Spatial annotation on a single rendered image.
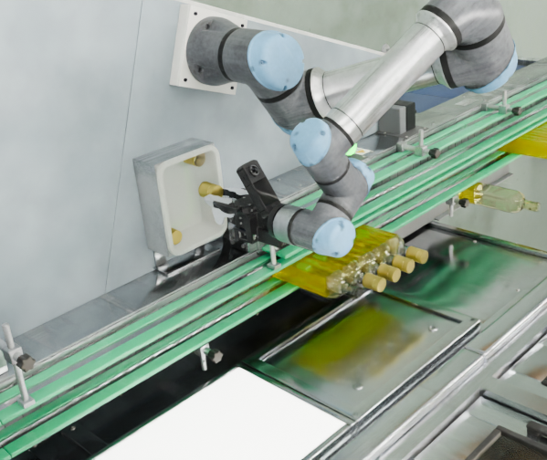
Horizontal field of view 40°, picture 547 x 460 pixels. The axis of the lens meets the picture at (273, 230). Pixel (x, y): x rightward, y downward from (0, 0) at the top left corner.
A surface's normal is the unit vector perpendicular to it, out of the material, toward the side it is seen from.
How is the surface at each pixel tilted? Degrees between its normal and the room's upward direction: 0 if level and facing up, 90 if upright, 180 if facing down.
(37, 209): 0
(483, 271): 90
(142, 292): 90
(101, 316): 90
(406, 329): 90
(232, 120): 0
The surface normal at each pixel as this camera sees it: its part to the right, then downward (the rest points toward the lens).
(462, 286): -0.11, -0.91
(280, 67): 0.65, 0.18
